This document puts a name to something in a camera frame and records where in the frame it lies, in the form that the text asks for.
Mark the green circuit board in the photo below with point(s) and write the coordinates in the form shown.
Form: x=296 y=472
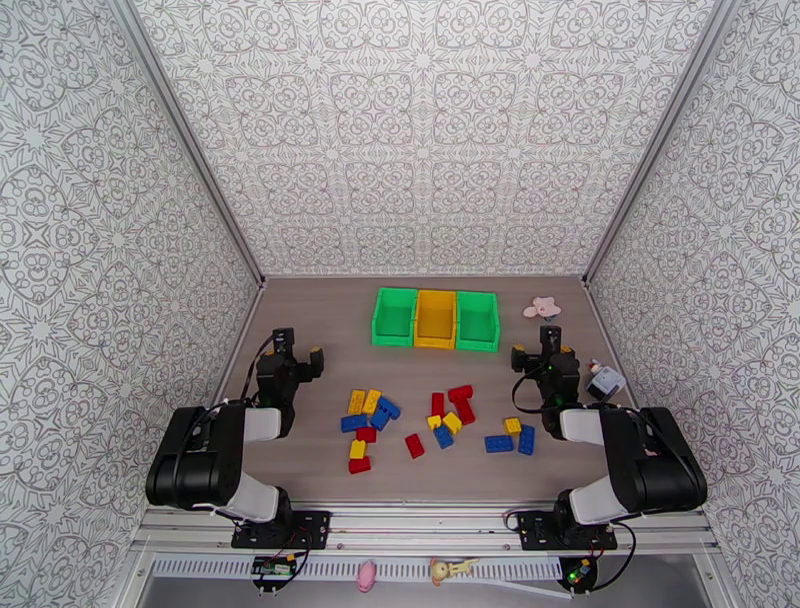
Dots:
x=274 y=567

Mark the yellow lego brick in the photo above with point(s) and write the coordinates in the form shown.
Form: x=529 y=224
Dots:
x=452 y=423
x=434 y=422
x=358 y=450
x=513 y=427
x=356 y=402
x=372 y=401

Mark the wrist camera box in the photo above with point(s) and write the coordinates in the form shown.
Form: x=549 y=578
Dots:
x=549 y=338
x=283 y=342

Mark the green plastic bin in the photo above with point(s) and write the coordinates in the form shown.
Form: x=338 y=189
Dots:
x=394 y=319
x=477 y=322

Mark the aluminium frame post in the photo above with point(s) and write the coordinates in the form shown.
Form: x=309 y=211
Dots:
x=663 y=125
x=184 y=125

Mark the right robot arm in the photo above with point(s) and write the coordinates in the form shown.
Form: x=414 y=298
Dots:
x=656 y=462

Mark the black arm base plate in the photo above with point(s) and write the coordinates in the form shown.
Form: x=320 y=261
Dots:
x=537 y=531
x=312 y=530

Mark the aluminium rail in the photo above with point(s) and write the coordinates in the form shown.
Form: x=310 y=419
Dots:
x=425 y=531

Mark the pink toy figure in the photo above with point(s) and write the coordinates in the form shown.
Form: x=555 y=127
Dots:
x=367 y=575

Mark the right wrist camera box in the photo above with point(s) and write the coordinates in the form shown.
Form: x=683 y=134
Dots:
x=549 y=338

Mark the blue lego brick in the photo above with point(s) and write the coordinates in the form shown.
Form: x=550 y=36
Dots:
x=390 y=409
x=379 y=420
x=444 y=437
x=354 y=424
x=499 y=444
x=526 y=440

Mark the pink flower toy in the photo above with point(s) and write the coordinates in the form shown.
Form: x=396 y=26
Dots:
x=541 y=307

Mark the yellow toy figure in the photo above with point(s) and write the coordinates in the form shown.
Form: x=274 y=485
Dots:
x=445 y=570

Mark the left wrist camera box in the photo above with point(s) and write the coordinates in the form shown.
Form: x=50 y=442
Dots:
x=283 y=342

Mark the small circuit board with LED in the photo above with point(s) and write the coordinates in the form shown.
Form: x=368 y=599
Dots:
x=581 y=570

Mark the yellow plastic bin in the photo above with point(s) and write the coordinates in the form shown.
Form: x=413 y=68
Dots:
x=435 y=320

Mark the grey white small device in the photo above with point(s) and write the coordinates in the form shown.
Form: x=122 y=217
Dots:
x=605 y=382

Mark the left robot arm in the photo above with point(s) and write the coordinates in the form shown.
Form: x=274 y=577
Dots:
x=194 y=456

